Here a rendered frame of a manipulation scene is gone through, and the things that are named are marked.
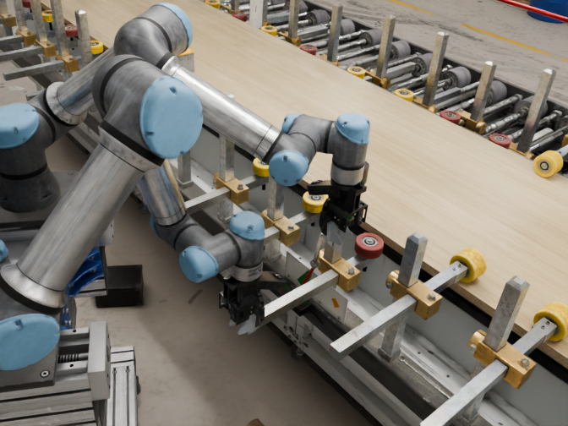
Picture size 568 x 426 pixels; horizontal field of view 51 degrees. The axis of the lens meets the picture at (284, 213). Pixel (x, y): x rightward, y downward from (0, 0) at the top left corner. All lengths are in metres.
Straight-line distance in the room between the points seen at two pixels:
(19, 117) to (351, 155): 0.78
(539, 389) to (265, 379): 1.15
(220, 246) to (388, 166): 0.96
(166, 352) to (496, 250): 1.41
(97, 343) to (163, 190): 0.34
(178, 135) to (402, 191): 1.11
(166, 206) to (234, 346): 1.41
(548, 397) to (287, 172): 0.91
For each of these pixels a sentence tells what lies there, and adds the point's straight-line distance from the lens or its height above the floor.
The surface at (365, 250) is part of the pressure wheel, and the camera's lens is 1.67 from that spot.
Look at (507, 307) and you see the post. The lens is 1.33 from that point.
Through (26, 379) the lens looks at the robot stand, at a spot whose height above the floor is 1.04.
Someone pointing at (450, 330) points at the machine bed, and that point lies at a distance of 1.79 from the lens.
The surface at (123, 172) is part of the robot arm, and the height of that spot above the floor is 1.43.
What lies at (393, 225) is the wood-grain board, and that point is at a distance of 1.79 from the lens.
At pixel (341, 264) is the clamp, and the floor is 0.87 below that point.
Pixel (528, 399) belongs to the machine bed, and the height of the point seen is 0.68.
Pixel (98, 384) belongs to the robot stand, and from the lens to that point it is 1.28.
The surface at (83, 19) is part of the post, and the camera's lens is 2.65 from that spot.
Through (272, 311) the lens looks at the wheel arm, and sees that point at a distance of 1.52.
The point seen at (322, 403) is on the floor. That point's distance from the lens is 2.43.
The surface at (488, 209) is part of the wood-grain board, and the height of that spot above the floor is 0.90.
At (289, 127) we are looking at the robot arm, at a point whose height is 1.33.
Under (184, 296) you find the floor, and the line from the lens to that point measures 2.80.
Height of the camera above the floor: 1.95
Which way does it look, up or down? 36 degrees down
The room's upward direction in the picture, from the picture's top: 4 degrees clockwise
